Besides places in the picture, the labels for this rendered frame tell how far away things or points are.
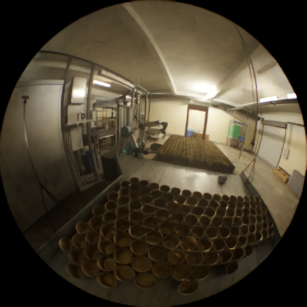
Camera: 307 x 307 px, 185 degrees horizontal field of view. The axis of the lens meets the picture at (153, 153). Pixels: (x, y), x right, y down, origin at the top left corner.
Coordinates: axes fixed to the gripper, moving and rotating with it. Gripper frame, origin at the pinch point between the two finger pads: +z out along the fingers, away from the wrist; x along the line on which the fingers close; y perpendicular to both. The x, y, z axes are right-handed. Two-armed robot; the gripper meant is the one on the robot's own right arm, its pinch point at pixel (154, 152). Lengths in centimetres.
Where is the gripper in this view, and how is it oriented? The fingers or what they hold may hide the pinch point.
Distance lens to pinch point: 123.4
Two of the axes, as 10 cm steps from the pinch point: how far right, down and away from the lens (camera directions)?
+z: 9.7, 1.5, -2.1
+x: -2.5, 3.6, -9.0
